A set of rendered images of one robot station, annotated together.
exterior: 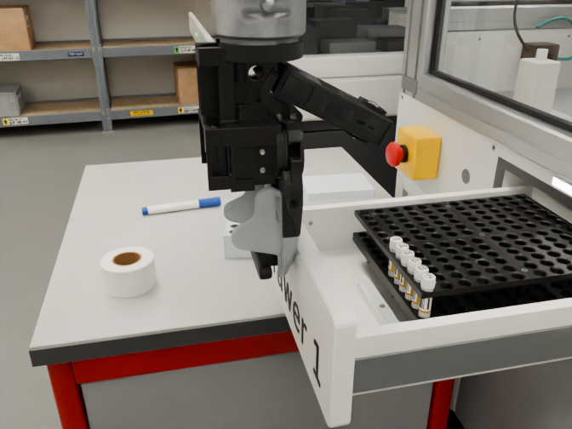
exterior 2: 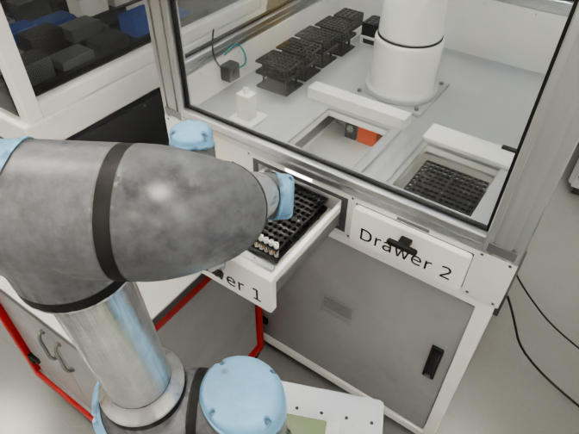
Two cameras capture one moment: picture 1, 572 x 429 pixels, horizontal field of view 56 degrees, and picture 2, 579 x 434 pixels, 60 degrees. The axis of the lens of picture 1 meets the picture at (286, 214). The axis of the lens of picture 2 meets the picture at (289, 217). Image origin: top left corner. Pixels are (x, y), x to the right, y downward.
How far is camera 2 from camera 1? 0.72 m
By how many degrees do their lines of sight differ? 39
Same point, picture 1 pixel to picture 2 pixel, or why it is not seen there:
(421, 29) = (174, 85)
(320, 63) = (75, 90)
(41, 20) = not seen: outside the picture
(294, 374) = (202, 298)
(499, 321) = (303, 247)
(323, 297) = (258, 275)
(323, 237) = not seen: hidden behind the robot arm
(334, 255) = not seen: hidden behind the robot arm
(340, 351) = (272, 288)
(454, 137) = (220, 145)
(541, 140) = (276, 154)
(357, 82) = (102, 92)
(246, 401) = (186, 323)
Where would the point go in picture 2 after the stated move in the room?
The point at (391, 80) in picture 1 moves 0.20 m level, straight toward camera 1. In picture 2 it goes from (124, 81) to (144, 108)
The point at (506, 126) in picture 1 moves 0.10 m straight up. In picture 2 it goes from (254, 145) to (252, 112)
